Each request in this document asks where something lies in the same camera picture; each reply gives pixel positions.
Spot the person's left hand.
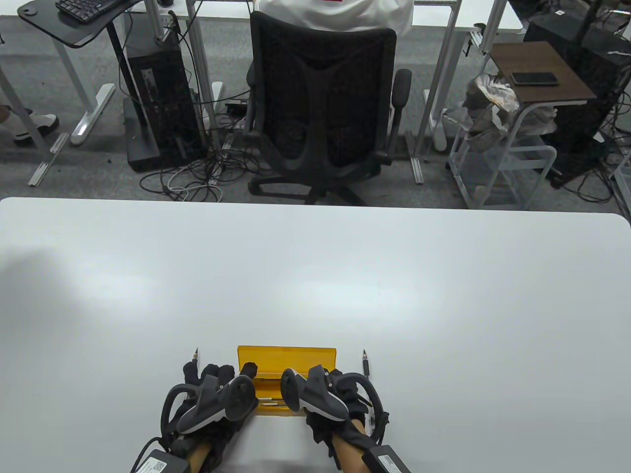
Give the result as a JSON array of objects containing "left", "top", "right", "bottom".
[{"left": 163, "top": 361, "right": 259, "bottom": 471}]

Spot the person's right hand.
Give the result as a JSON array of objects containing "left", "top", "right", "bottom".
[{"left": 306, "top": 367, "right": 390, "bottom": 469}]

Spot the yellow pen case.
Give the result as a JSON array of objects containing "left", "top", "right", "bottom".
[{"left": 238, "top": 345, "right": 337, "bottom": 417}]

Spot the person's right forearm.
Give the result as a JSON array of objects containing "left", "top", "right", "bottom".
[{"left": 335, "top": 419, "right": 370, "bottom": 473}]

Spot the person's left forearm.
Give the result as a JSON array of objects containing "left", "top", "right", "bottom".
[{"left": 185, "top": 441, "right": 212, "bottom": 473}]

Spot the grey left hand controller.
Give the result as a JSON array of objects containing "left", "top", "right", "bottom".
[{"left": 160, "top": 374, "right": 258, "bottom": 435}]

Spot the black right wrist box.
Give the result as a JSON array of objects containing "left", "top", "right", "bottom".
[{"left": 362, "top": 445, "right": 412, "bottom": 473}]

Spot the black wrist box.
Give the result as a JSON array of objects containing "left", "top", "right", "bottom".
[
  {"left": 362, "top": 445, "right": 412, "bottom": 473},
  {"left": 131, "top": 436, "right": 190, "bottom": 473}
]

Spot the black left wrist box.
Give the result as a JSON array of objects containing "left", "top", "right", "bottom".
[{"left": 131, "top": 436, "right": 190, "bottom": 473}]

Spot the white rolling cart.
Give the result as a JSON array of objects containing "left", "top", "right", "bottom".
[{"left": 446, "top": 106, "right": 558, "bottom": 210}]

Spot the black computer tower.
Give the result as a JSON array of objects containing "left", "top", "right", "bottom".
[{"left": 126, "top": 37, "right": 208, "bottom": 161}]

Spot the white desk with T-foot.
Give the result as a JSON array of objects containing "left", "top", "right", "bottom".
[{"left": 0, "top": 14, "right": 116, "bottom": 187}]

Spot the black mesh office chair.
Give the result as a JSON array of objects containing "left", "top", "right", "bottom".
[{"left": 245, "top": 10, "right": 413, "bottom": 206}]

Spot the crumpled plastic bag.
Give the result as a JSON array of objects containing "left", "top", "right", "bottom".
[{"left": 462, "top": 73, "right": 558, "bottom": 143}]

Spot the black smartphone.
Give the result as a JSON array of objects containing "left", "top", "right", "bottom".
[{"left": 510, "top": 72, "right": 560, "bottom": 86}]

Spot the brown top side table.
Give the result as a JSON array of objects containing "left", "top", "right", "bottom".
[{"left": 491, "top": 41, "right": 598, "bottom": 148}]

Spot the black standing desk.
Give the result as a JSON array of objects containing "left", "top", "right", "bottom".
[{"left": 17, "top": 0, "right": 161, "bottom": 172}]

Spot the black keyboard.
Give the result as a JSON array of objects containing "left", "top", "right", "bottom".
[{"left": 55, "top": 0, "right": 126, "bottom": 24}]

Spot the black equipment case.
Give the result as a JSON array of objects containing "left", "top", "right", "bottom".
[{"left": 523, "top": 10, "right": 631, "bottom": 188}]

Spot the tangle of floor cables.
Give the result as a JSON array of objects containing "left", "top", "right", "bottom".
[{"left": 140, "top": 148, "right": 274, "bottom": 203}]

